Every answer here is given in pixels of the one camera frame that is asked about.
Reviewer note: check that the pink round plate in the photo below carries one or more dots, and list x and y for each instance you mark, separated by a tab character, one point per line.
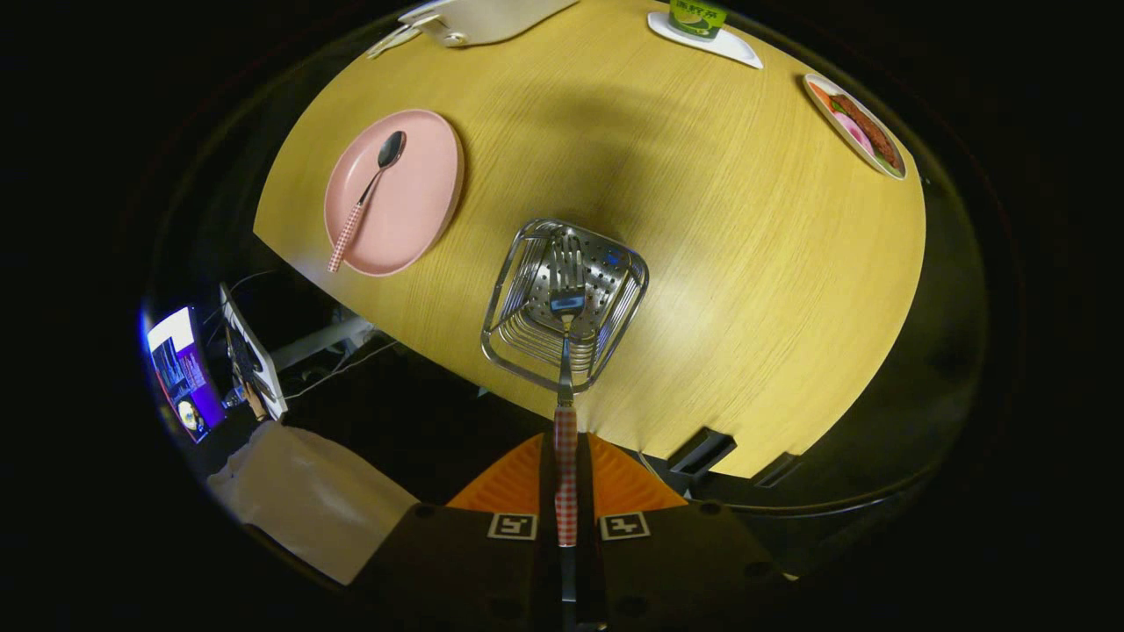
413	202

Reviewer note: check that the cream white toaster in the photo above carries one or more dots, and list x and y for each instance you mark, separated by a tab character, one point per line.
500	22

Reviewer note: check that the white square coaster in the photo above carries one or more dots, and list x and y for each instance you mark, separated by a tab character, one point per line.
729	51

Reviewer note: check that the black table bracket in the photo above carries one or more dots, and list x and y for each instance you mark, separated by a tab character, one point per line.
702	452
777	470

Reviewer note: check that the white framed board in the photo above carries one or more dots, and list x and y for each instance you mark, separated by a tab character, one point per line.
255	351

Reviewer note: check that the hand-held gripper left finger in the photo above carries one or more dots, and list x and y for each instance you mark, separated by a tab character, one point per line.
547	491

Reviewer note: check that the green label drink bottle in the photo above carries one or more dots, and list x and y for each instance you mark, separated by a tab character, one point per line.
698	19

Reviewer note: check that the white cloth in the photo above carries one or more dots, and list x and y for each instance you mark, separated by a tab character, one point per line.
307	491

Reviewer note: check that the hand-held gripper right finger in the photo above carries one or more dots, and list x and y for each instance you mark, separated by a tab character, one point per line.
584	491

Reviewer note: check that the white plate of food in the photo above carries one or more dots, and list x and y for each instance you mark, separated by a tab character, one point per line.
856	127

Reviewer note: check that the white metal bar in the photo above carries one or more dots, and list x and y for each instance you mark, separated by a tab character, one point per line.
320	341

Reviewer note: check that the lit computer monitor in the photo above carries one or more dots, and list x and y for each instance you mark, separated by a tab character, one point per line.
180	369

